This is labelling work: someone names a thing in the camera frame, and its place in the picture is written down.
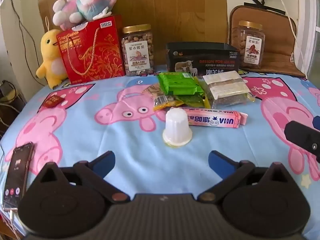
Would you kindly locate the clear snack bar packet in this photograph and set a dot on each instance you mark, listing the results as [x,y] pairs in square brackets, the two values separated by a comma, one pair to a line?
[225,90]

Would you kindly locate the printed cartoon bedsheet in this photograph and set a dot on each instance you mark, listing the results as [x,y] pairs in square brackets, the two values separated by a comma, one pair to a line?
[100,135]

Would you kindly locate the pink and blue plush toy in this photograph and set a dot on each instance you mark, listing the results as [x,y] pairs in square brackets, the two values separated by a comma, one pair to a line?
[85,2]

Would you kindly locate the smartphone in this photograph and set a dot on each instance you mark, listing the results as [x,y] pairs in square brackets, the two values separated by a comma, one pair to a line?
[17,175]

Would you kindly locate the dark green snack packet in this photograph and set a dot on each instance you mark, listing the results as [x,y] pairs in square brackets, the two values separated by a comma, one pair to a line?
[195,101]

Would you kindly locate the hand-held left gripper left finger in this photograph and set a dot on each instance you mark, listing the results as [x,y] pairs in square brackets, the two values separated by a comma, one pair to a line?
[106,161]

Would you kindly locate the red gift box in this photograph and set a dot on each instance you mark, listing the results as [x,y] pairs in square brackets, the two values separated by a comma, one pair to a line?
[95,55]

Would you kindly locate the yellow nut packet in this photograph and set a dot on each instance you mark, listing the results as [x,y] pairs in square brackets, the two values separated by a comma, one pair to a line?
[162,102]

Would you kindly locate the white window frame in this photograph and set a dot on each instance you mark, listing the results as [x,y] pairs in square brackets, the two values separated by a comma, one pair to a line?
[310,30]

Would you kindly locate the small red packet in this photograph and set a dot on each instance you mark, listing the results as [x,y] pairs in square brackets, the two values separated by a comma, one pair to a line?
[52,101]

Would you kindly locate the white jelly cup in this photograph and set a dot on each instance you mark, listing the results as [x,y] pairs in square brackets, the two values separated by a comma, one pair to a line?
[176,127]

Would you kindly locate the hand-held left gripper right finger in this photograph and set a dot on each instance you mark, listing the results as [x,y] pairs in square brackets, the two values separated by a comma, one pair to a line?
[218,160]

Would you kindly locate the pink candy stick pack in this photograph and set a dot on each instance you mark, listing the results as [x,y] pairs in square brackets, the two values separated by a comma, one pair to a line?
[220,120]

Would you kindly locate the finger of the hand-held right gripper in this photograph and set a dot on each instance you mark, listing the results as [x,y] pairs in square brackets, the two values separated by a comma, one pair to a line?
[303,137]
[317,123]

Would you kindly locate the black printed box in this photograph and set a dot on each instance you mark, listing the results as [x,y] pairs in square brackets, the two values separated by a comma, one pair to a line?
[200,60]

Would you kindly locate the cashew jar with gold lid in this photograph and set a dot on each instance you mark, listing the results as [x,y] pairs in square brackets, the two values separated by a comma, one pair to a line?
[137,52]

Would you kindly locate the brown seat cushion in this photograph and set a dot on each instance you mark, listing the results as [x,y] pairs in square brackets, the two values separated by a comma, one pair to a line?
[277,50]

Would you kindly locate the pecan jar with gold lid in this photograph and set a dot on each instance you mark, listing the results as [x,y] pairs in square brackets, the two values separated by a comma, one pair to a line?
[250,47]

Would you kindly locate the yellow plush toy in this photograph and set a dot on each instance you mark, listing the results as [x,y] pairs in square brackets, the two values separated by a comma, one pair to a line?
[51,55]

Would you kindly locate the wooden board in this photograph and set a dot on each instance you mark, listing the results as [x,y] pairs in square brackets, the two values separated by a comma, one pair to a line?
[175,17]

